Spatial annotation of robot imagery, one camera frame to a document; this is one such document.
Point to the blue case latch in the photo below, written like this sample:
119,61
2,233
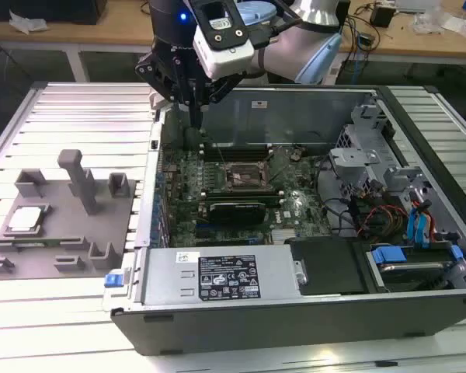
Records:
113,281

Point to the green motherboard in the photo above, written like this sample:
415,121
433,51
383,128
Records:
307,182

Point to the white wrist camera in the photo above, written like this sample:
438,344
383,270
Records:
225,58

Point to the silver chipset heatsink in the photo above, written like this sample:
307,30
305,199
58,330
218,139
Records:
285,236

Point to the small black box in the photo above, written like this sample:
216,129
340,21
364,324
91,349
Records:
382,17

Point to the clear plastic bags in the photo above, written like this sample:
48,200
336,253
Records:
431,19

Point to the blue disk carrier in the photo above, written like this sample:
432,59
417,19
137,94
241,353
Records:
388,255

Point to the small electronic device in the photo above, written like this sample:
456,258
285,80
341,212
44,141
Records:
365,39

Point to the black hard disk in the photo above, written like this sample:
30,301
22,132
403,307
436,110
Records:
411,277

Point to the black graphics card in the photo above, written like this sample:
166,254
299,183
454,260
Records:
237,211

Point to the grey parts rack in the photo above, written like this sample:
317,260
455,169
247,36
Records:
62,229

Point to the white plastic bag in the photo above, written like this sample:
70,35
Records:
27,22

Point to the white clip RAM slot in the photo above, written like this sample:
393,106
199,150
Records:
256,200
211,154
256,193
211,146

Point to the silver CPU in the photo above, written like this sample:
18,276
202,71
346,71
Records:
25,219

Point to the open black PC case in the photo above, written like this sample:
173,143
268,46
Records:
256,330

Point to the grey power supply unit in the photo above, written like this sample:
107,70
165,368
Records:
171,279

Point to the black monitor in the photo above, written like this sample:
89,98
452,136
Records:
62,9

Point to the grey metal drive cage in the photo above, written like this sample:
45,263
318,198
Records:
353,157

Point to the wooden desk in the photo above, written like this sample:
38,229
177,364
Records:
411,42
120,31

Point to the CPU socket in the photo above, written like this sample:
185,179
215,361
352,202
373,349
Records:
246,179

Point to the coin cell battery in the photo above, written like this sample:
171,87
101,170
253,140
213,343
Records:
295,156

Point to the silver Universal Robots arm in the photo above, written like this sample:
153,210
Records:
291,50

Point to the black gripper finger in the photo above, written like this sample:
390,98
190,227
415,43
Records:
149,74
227,87

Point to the black plastic shroud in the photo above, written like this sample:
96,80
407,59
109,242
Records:
326,264

